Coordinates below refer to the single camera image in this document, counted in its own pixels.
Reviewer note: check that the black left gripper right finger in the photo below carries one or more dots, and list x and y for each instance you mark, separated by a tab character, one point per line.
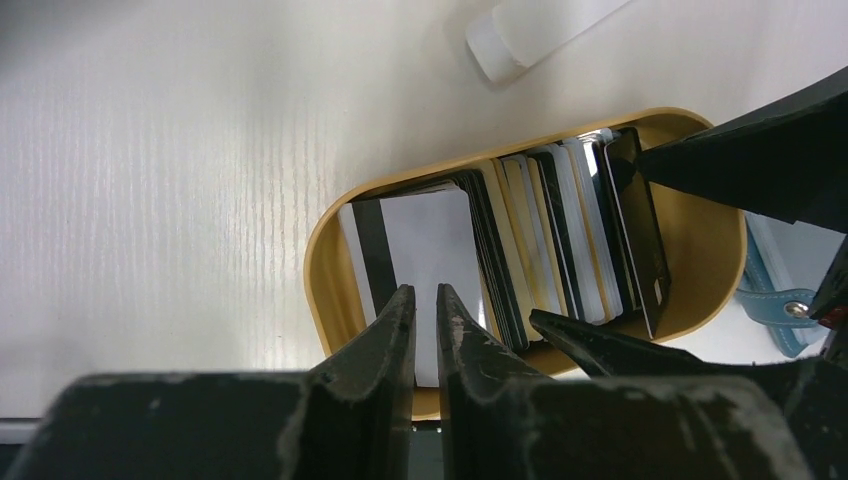
502	419

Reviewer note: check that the white clothes rack stand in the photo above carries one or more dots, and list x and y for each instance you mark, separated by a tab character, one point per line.
514	36

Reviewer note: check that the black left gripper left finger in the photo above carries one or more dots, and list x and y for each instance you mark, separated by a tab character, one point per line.
347	418

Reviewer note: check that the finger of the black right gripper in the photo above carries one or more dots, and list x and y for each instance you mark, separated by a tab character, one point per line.
811	392
786	160

